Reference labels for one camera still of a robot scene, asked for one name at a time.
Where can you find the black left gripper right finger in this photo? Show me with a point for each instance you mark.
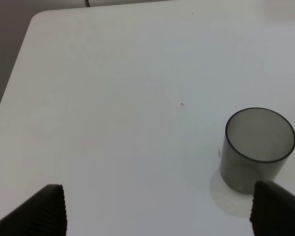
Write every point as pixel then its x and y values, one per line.
pixel 273 210

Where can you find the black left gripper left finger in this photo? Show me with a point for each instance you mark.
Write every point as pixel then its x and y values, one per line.
pixel 43 214

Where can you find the grey translucent cup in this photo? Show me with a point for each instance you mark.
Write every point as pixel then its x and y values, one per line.
pixel 257 143

